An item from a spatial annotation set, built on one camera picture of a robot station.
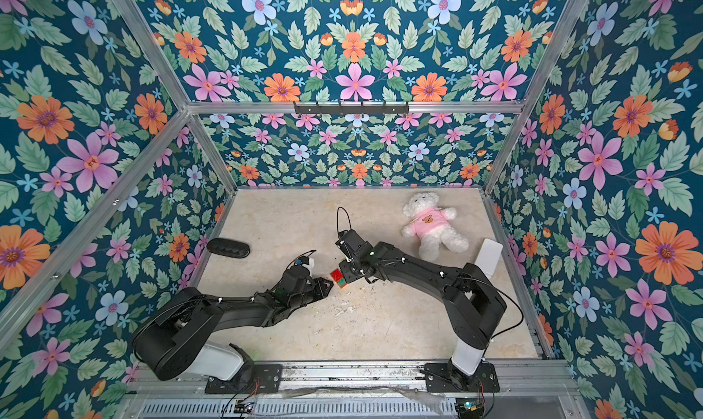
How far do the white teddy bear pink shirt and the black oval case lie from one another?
60 centimetres

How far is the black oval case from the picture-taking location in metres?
0.98

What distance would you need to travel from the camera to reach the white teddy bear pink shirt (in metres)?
0.92
